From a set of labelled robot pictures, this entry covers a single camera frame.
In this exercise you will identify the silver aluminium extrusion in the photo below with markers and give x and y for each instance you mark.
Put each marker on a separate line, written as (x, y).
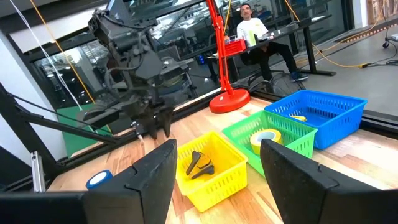
(38, 174)

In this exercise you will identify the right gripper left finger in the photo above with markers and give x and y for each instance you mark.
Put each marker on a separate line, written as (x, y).
(140, 193)

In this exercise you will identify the yellow tape roll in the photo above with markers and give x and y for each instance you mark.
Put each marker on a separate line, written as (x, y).
(256, 144)

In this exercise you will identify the yellow plastic basket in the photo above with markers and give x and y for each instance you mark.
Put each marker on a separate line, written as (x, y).
(217, 189)

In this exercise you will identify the dark blue tape roll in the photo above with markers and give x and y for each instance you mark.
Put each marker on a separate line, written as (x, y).
(90, 186)

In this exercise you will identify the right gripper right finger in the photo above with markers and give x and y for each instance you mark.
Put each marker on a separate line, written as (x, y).
(304, 193)

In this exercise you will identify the blue plastic basket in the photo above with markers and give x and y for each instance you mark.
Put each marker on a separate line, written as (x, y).
(323, 121)

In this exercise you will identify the black office desk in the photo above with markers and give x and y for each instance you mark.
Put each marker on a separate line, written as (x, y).
(308, 49)

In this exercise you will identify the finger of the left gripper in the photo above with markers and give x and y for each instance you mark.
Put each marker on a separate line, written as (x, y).
(167, 123)
(152, 127)

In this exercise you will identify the green panel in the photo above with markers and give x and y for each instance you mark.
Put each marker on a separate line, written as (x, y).
(74, 137)

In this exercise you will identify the person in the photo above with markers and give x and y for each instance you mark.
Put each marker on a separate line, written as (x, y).
(252, 28)

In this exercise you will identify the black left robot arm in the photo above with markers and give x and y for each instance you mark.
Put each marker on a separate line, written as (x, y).
(136, 53)

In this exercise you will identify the green plastic basket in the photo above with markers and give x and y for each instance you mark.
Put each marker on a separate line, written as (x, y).
(292, 140)

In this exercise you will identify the yellow mini stapler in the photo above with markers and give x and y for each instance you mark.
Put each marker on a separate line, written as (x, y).
(299, 118)

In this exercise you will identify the wheeled cart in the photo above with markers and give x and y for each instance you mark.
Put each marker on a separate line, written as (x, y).
(386, 44)

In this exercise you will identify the red storage bin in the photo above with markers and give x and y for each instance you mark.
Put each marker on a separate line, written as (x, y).
(235, 48)

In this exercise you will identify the red desk lamp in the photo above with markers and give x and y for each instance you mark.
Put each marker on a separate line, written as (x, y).
(230, 101)

